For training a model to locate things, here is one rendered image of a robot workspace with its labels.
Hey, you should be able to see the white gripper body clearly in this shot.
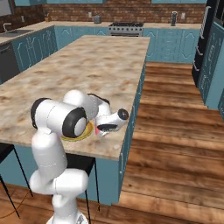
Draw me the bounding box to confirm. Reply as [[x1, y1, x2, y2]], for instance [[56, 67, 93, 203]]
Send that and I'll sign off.
[[95, 128, 117, 138]]

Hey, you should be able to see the yellow plate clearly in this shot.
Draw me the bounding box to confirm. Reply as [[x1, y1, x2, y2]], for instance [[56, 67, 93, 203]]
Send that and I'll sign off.
[[60, 120, 95, 143]]

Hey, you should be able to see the teal dining counter island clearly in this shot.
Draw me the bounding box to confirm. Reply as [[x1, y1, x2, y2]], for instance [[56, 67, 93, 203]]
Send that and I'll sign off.
[[0, 59, 147, 207]]

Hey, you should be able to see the black and white coffee machine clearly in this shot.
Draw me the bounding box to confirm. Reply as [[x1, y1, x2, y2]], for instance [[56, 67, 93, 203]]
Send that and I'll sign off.
[[170, 10, 179, 27]]

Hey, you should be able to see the black bar stool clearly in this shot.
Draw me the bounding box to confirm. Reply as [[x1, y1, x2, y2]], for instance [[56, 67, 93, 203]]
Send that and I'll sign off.
[[0, 142, 34, 219], [66, 153, 101, 224]]

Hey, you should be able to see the teal base cupboard run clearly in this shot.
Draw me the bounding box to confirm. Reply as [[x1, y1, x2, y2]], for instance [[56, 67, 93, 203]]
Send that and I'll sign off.
[[142, 27, 201, 65], [54, 25, 110, 51], [11, 25, 58, 73]]

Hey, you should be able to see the steel stove with hob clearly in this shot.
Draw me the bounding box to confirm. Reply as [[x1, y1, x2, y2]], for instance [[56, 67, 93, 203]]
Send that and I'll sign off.
[[108, 21, 145, 38]]

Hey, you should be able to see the black dishwasher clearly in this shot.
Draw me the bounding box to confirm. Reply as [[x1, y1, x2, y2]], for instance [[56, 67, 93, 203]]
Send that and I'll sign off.
[[0, 42, 21, 85]]

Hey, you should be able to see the teal tall cupboard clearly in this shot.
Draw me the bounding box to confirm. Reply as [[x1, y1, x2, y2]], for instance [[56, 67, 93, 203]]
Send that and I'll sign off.
[[196, 21, 224, 111]]

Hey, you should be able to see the steel sink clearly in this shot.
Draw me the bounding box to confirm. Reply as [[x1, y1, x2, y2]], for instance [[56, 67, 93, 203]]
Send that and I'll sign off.
[[0, 29, 35, 38]]

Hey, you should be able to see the white tap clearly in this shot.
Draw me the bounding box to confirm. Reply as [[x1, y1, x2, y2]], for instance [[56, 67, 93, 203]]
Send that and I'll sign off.
[[2, 22, 13, 34]]

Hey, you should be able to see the grey window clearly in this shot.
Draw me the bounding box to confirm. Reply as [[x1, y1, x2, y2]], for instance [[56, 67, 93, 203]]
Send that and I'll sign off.
[[0, 0, 15, 18]]

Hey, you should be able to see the black fridge with white handles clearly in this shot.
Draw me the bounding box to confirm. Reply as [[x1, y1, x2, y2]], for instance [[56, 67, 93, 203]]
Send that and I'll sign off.
[[191, 0, 219, 88]]

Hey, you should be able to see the teal wall cupboard run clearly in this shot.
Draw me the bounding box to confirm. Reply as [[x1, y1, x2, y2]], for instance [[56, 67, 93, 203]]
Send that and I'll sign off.
[[13, 0, 107, 7], [150, 0, 207, 4]]

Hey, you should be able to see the black wall oven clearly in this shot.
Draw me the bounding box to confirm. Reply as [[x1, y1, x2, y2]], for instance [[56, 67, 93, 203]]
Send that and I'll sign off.
[[213, 0, 224, 28]]

